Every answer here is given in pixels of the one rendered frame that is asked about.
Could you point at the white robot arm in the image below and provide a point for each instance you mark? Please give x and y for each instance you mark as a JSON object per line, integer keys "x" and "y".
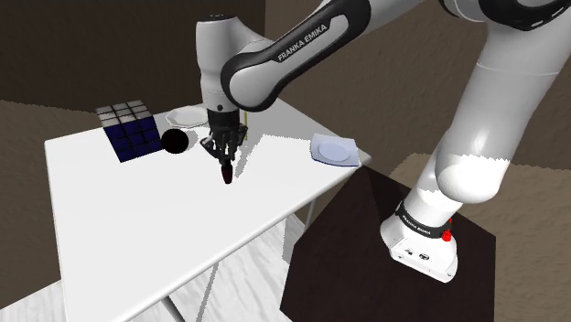
{"x": 495, "y": 134}

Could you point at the white round plate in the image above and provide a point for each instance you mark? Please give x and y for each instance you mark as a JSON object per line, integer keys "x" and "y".
{"x": 185, "y": 117}

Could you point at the black ball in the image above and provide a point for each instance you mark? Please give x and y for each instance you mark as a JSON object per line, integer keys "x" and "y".
{"x": 175, "y": 141}

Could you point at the dark red oblong object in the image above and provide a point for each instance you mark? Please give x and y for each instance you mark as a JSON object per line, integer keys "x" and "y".
{"x": 227, "y": 173}

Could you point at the blue and white puzzle cube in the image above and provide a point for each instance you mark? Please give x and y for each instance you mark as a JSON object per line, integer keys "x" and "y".
{"x": 132, "y": 134}

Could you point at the thin yellow stick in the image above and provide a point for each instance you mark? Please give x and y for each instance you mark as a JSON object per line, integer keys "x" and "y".
{"x": 247, "y": 122}

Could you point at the white square plate blue rim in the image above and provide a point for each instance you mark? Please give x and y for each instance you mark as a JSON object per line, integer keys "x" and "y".
{"x": 334, "y": 150}

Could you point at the white table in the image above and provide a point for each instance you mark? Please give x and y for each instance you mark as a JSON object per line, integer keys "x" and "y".
{"x": 156, "y": 214}

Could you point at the dark robot stand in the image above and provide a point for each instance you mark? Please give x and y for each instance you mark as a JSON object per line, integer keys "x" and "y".
{"x": 357, "y": 267}

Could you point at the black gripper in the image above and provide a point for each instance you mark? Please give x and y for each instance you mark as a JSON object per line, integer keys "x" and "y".
{"x": 224, "y": 121}

